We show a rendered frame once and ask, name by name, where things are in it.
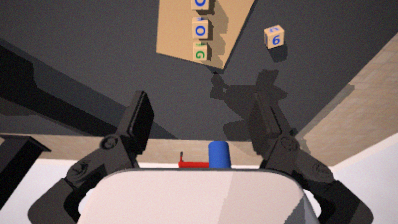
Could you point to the tan wooden letter block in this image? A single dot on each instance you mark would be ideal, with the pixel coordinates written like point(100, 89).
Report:
point(200, 4)
point(200, 51)
point(200, 27)
point(274, 36)

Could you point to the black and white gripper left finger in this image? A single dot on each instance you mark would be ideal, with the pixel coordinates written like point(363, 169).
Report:
point(59, 205)

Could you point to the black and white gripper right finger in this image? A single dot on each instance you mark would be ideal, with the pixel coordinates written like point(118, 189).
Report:
point(282, 153)

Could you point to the peach flat mat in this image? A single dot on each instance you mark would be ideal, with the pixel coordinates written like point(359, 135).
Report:
point(226, 18)

